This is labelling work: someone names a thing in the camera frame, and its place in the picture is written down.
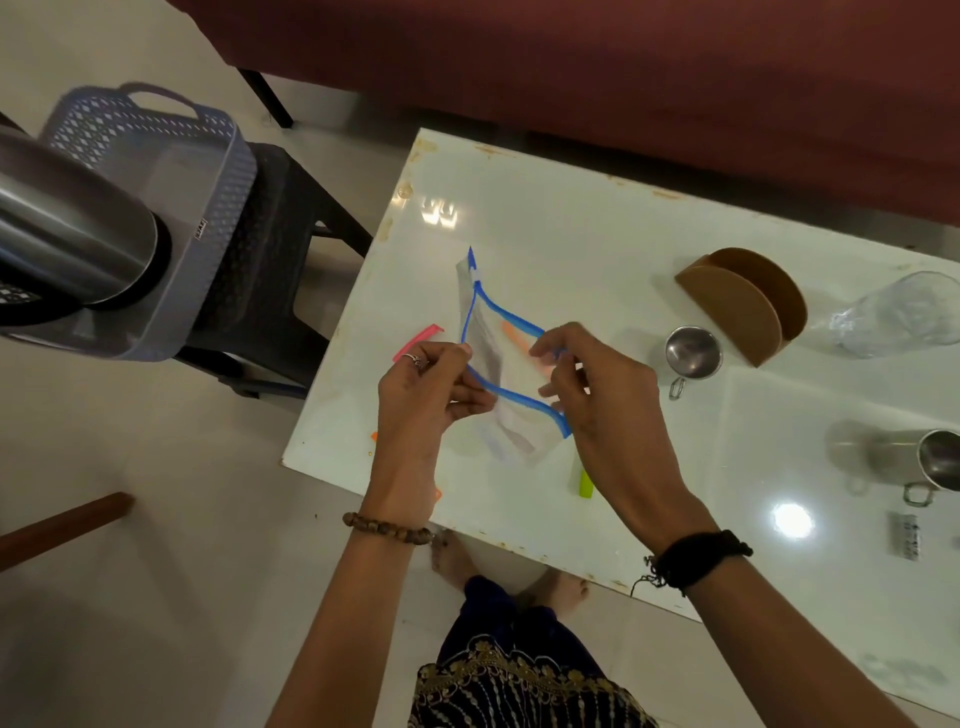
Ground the person's left hand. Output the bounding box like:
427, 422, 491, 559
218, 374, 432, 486
360, 341, 498, 528

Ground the person's right hand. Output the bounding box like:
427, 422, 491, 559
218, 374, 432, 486
528, 322, 723, 561

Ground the clear blue-zipper plastic bag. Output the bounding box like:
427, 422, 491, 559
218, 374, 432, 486
452, 246, 575, 468

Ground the person's left forearm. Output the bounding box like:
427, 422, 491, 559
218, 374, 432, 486
266, 528, 438, 728

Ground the person's right forearm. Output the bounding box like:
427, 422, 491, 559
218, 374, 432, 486
660, 551, 922, 728

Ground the pink comb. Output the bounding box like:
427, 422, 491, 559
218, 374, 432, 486
391, 323, 448, 366

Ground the small steel cup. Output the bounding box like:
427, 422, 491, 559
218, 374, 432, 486
663, 324, 724, 402

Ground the person's left foot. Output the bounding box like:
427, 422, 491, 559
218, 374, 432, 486
430, 527, 471, 595

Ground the person's foot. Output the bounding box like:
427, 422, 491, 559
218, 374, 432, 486
430, 527, 471, 595
516, 565, 591, 615

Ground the brown napkin holder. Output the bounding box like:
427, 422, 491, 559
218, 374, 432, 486
674, 246, 810, 369

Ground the person's right foot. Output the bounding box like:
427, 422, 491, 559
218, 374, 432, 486
516, 565, 591, 615

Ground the black plastic stool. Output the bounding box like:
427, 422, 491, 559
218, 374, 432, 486
174, 141, 375, 399

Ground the dark embroidered skirt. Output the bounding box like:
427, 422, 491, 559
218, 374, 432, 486
408, 575, 663, 728

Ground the maroon sofa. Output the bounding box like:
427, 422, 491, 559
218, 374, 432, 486
163, 0, 960, 228

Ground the clear drinking glass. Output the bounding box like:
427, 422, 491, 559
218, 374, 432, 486
828, 270, 960, 360

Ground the grey plastic basket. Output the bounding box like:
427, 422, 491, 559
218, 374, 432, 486
0, 83, 259, 363

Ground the brown wooden furniture leg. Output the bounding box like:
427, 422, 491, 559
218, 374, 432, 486
0, 492, 136, 576

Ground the steel pot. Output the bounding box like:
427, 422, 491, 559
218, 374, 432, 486
0, 126, 174, 329

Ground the brown bead bracelet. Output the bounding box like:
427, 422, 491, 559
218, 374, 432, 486
342, 511, 438, 547

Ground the black cord bracelet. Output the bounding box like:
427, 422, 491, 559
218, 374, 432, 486
630, 529, 754, 598

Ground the steel mug with handle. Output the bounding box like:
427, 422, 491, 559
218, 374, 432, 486
825, 419, 960, 509

